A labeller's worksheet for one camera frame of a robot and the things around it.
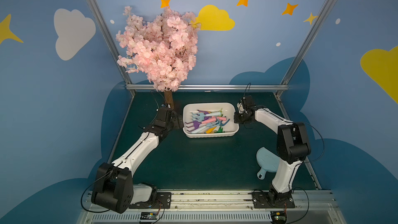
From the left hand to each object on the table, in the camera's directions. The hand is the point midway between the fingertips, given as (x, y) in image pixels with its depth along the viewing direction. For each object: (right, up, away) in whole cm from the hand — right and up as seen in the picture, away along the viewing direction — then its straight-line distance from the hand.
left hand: (174, 118), depth 87 cm
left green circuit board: (-10, -45, -15) cm, 49 cm away
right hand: (+39, -1, +12) cm, 41 cm away
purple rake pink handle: (+12, -5, +15) cm, 20 cm away
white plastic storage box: (+34, -7, +12) cm, 37 cm away
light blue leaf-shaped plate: (+53, -24, -1) cm, 58 cm away
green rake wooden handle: (+27, -9, +12) cm, 31 cm away
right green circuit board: (+52, -45, -15) cm, 71 cm away
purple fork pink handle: (+18, +3, +20) cm, 27 cm away
